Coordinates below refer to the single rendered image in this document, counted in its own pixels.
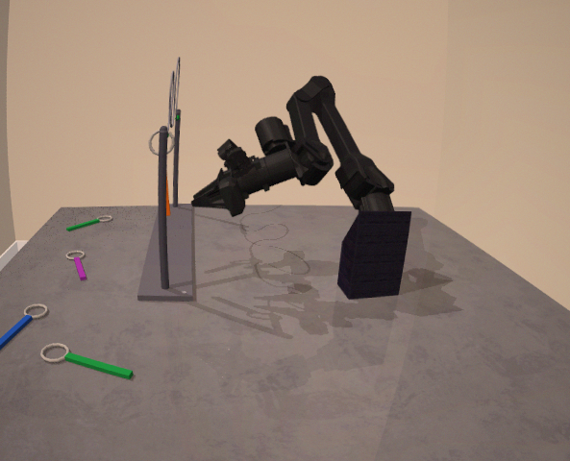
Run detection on purple handle with grey loop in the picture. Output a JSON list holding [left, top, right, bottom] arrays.
[[66, 251, 87, 280]]

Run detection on blue handle with beige loop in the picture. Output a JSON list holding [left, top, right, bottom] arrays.
[[0, 303, 48, 350]]

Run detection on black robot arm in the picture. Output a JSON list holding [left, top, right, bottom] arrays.
[[217, 76, 394, 212]]

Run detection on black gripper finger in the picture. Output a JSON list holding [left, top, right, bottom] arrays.
[[193, 168, 224, 199], [191, 177, 229, 210]]

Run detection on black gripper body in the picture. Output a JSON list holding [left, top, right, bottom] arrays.
[[219, 158, 274, 217]]

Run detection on green handle with beige loop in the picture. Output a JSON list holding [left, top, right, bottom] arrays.
[[66, 216, 112, 231], [40, 343, 133, 379]]

